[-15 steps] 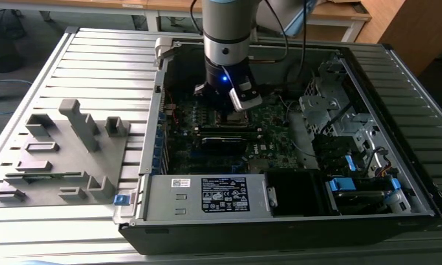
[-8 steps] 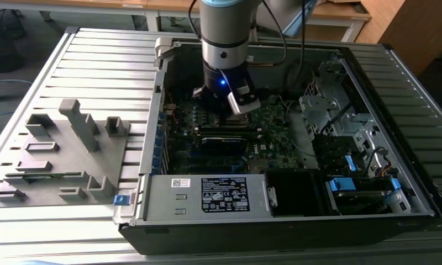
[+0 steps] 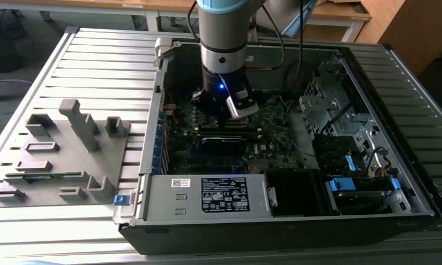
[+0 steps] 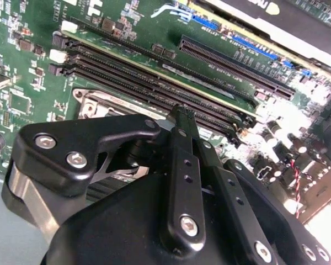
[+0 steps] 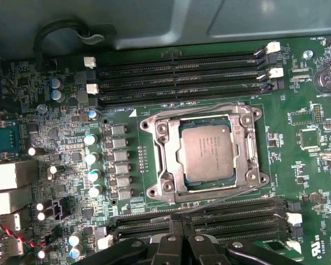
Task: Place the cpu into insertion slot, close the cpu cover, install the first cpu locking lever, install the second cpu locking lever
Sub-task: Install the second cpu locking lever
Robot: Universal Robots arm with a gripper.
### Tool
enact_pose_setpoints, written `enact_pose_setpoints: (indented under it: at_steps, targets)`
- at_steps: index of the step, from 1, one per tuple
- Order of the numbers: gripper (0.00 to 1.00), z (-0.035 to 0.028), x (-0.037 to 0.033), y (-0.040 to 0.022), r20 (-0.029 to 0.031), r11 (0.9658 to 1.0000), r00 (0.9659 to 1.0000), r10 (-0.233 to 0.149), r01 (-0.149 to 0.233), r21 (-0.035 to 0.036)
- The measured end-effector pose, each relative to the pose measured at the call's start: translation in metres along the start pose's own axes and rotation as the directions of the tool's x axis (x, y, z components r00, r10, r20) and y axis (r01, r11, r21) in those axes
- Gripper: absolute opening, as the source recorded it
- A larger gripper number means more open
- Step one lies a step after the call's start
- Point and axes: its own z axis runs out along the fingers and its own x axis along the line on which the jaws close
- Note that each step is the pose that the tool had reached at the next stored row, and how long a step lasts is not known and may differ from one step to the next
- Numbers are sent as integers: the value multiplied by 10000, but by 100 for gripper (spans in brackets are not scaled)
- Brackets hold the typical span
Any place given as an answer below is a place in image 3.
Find black PC case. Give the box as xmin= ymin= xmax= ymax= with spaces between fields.
xmin=111 ymin=36 xmax=442 ymax=256

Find pale blue floor cable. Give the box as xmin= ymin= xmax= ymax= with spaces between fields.
xmin=0 ymin=78 xmax=35 ymax=115

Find grey parts rack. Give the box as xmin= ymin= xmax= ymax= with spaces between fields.
xmin=0 ymin=98 xmax=132 ymax=209

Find black graphics card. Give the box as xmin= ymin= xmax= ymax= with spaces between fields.
xmin=200 ymin=136 xmax=248 ymax=156

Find thick black cable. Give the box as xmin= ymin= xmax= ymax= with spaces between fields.
xmin=283 ymin=60 xmax=315 ymax=96

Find grey power supply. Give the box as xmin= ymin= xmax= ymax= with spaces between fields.
xmin=143 ymin=173 xmax=274 ymax=221

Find black disk wire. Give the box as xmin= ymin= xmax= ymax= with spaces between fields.
xmin=363 ymin=145 xmax=389 ymax=173

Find coloured power wires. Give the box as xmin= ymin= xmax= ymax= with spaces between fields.
xmin=378 ymin=163 xmax=398 ymax=178

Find grey plastic case handle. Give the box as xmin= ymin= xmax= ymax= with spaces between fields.
xmin=153 ymin=37 xmax=175 ymax=69

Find green motherboard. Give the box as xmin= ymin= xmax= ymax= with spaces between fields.
xmin=164 ymin=93 xmax=319 ymax=176

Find black plastic block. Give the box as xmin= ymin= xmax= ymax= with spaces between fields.
xmin=311 ymin=134 xmax=355 ymax=174

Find thin black cable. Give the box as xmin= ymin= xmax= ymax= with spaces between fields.
xmin=318 ymin=101 xmax=354 ymax=139

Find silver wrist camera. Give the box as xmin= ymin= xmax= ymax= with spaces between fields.
xmin=224 ymin=87 xmax=260 ymax=120

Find black plastic air shroud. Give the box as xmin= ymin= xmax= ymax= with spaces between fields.
xmin=263 ymin=169 xmax=327 ymax=219

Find CPU socket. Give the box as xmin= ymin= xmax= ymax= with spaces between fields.
xmin=223 ymin=117 xmax=254 ymax=129

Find wooden cabinet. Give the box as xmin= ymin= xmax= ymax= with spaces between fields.
xmin=355 ymin=0 xmax=442 ymax=77

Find hard disk blue carrier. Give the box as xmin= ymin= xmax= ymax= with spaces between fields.
xmin=326 ymin=176 xmax=402 ymax=216

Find wooden desk white frame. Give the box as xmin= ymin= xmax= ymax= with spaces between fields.
xmin=0 ymin=0 xmax=151 ymax=33
xmin=308 ymin=0 xmax=373 ymax=43
xmin=147 ymin=0 xmax=200 ymax=33

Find silver chipset heatsink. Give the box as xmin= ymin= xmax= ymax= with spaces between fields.
xmin=247 ymin=159 xmax=271 ymax=174

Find green RAM stick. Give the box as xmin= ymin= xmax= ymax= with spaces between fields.
xmin=20 ymin=172 xmax=87 ymax=182

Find silver metal drive cage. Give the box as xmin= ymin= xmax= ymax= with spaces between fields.
xmin=298 ymin=55 xmax=382 ymax=173

